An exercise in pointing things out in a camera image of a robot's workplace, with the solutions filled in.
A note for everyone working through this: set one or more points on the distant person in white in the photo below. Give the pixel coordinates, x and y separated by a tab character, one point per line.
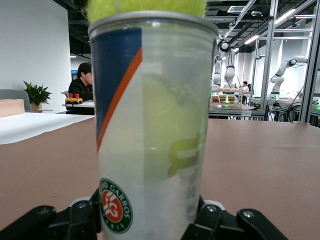
246	87

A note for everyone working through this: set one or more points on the seated person in black jacket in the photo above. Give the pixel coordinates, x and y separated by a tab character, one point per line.
80	87

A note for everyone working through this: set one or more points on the grey overhead camera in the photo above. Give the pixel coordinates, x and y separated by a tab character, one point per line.
257	13

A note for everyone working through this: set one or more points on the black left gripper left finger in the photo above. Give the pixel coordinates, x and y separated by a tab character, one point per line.
62	225

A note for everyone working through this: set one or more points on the clear Wilson tennis ball can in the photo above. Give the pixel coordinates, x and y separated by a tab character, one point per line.
120	75

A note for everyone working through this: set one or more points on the white desk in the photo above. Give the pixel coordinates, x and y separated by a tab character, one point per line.
80	104

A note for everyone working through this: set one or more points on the Wilson print tennis ball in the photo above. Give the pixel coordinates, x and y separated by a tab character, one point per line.
150	7

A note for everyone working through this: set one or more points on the green potted plant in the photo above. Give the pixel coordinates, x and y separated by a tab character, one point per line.
37	93

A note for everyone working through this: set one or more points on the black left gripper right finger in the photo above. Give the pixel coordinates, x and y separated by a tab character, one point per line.
225	225

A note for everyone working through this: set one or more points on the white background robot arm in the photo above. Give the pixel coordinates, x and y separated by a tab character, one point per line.
277	80
229	72

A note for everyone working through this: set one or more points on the aluminium cell frame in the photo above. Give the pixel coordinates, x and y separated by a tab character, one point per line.
268	62

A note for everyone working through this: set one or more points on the grey sofa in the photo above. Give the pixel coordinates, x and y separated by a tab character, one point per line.
12	93

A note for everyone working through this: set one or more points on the Roland Garros print tennis ball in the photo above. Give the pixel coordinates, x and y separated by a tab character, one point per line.
157	120

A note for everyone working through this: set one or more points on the rack with bread rolls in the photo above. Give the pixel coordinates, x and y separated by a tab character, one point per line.
226	97

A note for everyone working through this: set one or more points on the white table cover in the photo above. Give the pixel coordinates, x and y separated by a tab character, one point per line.
30	125

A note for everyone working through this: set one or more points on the yellow device with red buttons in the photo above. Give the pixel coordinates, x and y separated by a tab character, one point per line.
73	100

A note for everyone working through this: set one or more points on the light wooden box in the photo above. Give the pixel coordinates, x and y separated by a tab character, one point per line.
11	107

